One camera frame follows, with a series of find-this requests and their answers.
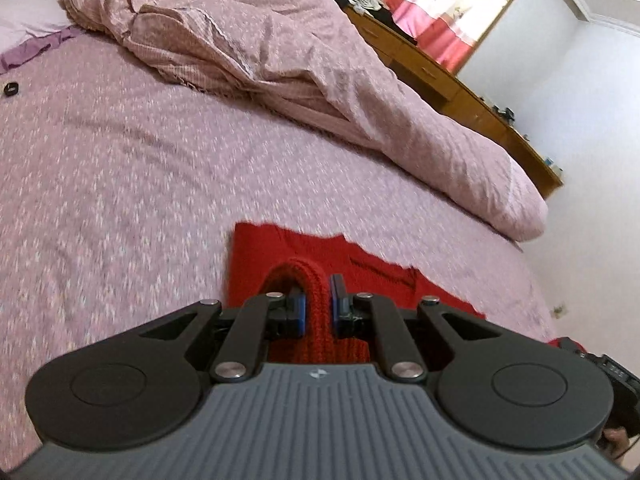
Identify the pink floral bed sheet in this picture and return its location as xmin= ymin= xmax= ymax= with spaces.
xmin=0 ymin=25 xmax=558 ymax=456

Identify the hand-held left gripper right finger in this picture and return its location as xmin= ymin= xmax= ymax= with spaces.
xmin=327 ymin=273 xmax=507 ymax=384

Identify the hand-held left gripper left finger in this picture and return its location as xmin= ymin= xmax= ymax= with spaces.
xmin=134 ymin=287 xmax=307 ymax=384

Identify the red and white curtain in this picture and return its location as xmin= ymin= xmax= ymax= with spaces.
xmin=350 ymin=0 xmax=537 ymax=77

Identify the white pillow with purple ruffle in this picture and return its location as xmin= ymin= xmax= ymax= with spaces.
xmin=0 ymin=0 xmax=83 ymax=72

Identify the red knit cardigan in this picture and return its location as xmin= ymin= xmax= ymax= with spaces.
xmin=227 ymin=221 xmax=584 ymax=367

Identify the wooden dresser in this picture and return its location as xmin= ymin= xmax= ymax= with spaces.
xmin=344 ymin=4 xmax=566 ymax=202

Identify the person's right hand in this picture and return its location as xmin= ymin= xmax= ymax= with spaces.
xmin=602 ymin=427 xmax=632 ymax=461

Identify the pink crumpled duvet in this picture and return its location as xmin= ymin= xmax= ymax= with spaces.
xmin=30 ymin=0 xmax=549 ymax=242

